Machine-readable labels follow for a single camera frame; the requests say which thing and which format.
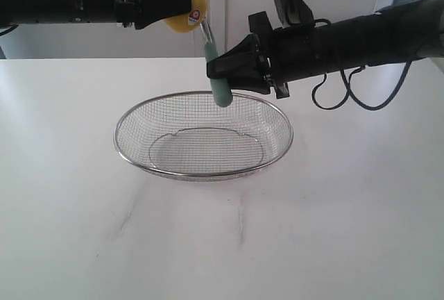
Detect white cabinet doors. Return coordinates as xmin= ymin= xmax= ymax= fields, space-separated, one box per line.
xmin=1 ymin=0 xmax=393 ymax=59

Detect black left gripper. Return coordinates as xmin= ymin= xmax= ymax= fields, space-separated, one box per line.
xmin=114 ymin=0 xmax=191 ymax=30

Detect teal handled vegetable peeler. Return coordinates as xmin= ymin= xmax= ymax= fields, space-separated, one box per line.
xmin=200 ymin=18 xmax=233 ymax=108

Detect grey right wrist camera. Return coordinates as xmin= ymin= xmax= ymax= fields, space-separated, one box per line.
xmin=274 ymin=0 xmax=314 ymax=28

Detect yellow lemon with sticker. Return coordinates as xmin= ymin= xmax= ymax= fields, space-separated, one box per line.
xmin=164 ymin=0 xmax=207 ymax=33

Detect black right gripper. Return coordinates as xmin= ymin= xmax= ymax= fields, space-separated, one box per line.
xmin=214 ymin=11 xmax=316 ymax=99

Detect oval wire mesh basket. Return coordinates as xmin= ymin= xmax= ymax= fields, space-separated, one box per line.
xmin=113 ymin=91 xmax=293 ymax=182

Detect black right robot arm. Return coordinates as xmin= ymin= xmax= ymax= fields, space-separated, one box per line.
xmin=207 ymin=0 xmax=443 ymax=99

